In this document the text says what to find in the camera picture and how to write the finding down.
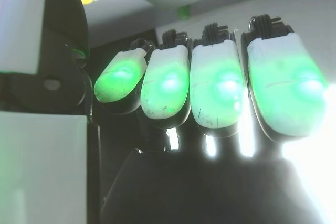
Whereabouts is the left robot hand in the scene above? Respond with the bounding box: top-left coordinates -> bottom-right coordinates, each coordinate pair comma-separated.
0,0 -> 329,224

